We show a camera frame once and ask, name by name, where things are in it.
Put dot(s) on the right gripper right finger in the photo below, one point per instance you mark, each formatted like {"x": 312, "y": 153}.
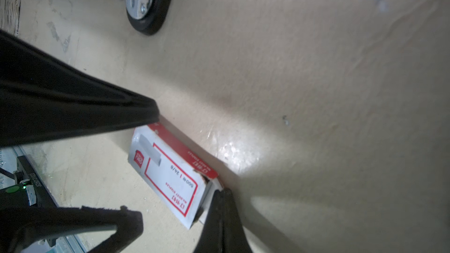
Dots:
{"x": 234, "y": 238}

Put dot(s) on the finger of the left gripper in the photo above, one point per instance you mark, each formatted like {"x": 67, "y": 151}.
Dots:
{"x": 22, "y": 226}
{"x": 44, "y": 99}

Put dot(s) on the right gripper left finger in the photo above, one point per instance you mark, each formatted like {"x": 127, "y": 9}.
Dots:
{"x": 211, "y": 238}

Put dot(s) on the red white staple box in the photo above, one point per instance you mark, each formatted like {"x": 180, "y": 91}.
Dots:
{"x": 180, "y": 178}

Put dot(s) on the purple paperback book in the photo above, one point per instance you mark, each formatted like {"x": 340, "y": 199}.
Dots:
{"x": 10, "y": 14}

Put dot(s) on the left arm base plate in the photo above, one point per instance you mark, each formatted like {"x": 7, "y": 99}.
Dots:
{"x": 36, "y": 191}

